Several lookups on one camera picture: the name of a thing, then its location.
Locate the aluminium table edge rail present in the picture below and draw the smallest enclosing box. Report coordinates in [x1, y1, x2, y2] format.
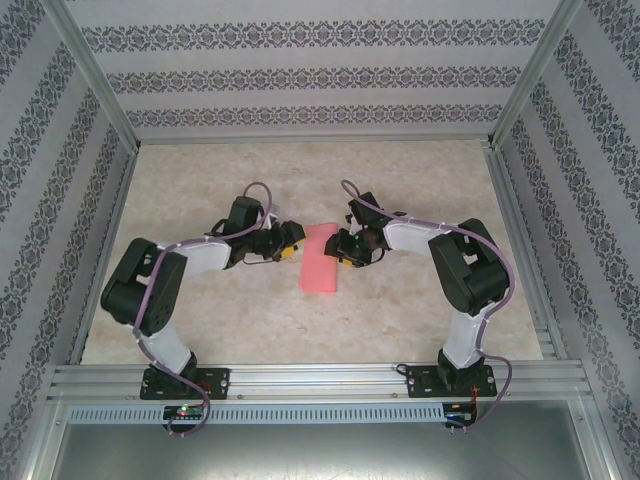
[67, 147, 141, 365]
[483, 147, 570, 361]

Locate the thin black camera cable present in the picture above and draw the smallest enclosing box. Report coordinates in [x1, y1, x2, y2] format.
[230, 249, 282, 265]
[357, 246, 386, 268]

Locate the pink cloth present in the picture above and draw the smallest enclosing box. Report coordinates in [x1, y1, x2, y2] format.
[297, 221, 341, 294]

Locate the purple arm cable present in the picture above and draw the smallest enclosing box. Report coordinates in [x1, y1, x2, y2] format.
[133, 180, 281, 440]
[340, 178, 517, 432]

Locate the slotted grey cable duct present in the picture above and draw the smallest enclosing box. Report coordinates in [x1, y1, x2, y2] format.
[66, 401, 479, 426]

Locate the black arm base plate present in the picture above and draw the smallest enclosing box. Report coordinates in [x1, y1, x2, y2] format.
[139, 367, 232, 401]
[405, 364, 500, 400]

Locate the grey sheet metal panel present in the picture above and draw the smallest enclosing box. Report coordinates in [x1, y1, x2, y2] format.
[29, 422, 614, 480]

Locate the wide aluminium mounting rail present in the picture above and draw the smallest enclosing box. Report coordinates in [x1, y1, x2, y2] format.
[47, 363, 594, 401]

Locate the aluminium frame post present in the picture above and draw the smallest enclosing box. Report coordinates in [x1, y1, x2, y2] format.
[43, 0, 143, 154]
[483, 0, 590, 151]
[12, 397, 71, 480]
[569, 397, 634, 480]

